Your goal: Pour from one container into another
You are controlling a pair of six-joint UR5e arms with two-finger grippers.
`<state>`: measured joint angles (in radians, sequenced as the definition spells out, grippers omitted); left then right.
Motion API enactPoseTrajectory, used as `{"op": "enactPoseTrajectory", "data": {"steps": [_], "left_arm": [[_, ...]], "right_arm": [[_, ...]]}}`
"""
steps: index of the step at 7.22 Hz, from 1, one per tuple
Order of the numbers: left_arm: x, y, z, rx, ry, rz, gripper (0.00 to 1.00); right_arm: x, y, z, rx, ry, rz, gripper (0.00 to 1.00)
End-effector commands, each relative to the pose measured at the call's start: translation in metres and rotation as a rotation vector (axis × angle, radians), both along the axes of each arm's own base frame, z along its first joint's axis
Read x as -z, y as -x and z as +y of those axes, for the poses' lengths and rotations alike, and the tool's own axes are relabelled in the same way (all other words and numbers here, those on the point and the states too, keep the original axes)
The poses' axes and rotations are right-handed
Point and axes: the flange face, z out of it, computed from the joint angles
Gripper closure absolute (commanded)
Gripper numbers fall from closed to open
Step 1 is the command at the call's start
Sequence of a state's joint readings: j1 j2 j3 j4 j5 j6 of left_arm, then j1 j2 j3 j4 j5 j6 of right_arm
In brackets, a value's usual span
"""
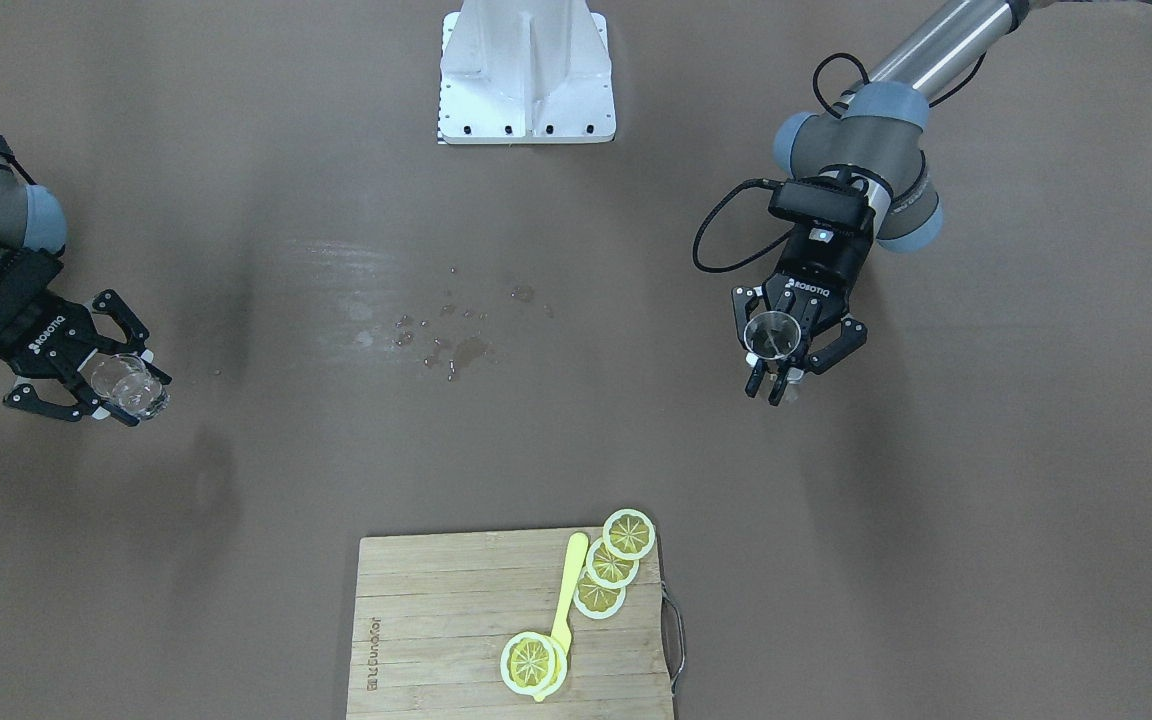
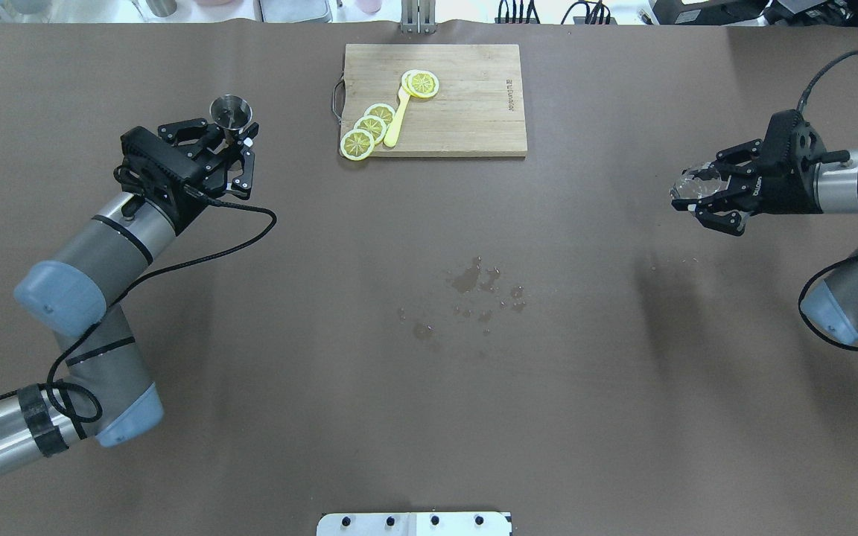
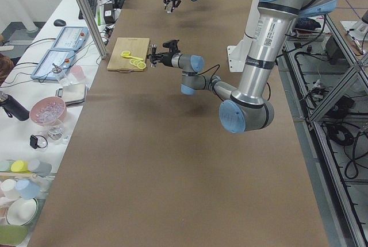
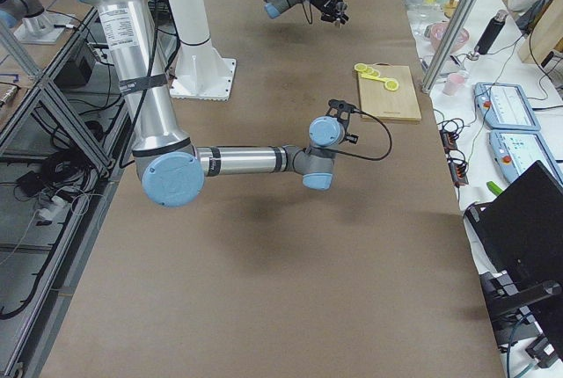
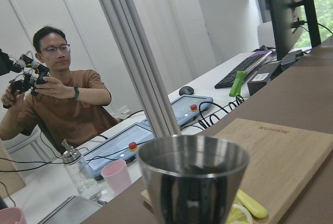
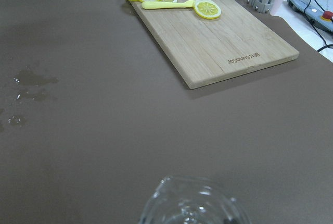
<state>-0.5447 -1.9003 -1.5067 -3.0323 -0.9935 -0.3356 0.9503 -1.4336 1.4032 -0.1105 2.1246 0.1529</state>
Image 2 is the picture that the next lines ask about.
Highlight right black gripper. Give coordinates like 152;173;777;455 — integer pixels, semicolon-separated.
671;109;827;237

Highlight yellow plastic knife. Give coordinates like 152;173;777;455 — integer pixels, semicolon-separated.
384;83;412;148

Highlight steel jigger shaker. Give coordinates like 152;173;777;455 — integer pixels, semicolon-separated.
210;95;252;146

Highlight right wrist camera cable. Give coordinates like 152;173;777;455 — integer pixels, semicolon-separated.
798;50;858;116

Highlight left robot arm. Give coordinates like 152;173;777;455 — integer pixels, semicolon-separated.
0;118;259;477

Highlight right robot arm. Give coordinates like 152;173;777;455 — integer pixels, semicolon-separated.
670;109;858;352

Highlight aluminium frame post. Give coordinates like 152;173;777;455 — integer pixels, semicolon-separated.
399;0;438;35

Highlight lemon slice front pair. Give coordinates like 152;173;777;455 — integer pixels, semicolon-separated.
401;70;440;99

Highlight lemon slice top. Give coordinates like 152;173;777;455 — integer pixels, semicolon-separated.
338;129;377;162

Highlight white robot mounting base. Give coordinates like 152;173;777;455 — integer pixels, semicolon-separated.
314;510;514;535

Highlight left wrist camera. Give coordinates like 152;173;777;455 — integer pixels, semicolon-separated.
112;126;206;235

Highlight bamboo cutting board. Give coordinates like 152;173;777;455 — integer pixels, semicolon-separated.
338;44;528;157

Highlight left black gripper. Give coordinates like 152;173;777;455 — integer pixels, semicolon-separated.
158;118;255;201

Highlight clear glass measuring cup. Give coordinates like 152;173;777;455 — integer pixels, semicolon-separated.
670;163;729;211

